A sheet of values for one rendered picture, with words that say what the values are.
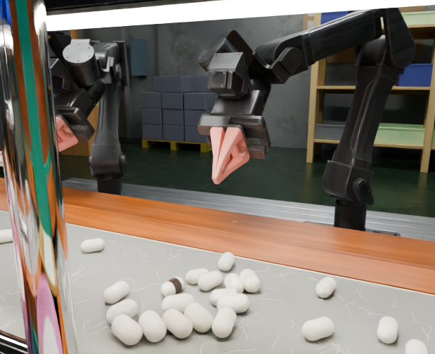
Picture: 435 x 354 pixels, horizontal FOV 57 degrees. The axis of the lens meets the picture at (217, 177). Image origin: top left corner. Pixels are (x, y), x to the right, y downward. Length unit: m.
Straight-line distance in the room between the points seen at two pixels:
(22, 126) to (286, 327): 0.34
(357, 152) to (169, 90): 5.09
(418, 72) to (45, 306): 4.77
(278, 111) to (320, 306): 5.64
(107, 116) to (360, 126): 0.62
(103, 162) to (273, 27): 5.27
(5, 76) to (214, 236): 0.47
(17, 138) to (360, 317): 0.39
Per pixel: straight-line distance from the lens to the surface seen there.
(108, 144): 1.03
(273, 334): 0.44
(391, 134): 4.94
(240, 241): 0.60
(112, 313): 0.45
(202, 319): 0.42
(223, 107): 0.61
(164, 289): 0.48
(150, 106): 5.97
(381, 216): 1.04
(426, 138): 4.87
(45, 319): 0.22
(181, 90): 5.70
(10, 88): 0.19
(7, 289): 0.57
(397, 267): 0.57
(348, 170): 0.80
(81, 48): 0.82
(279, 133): 6.10
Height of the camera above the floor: 0.99
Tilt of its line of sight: 14 degrees down
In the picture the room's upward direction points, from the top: straight up
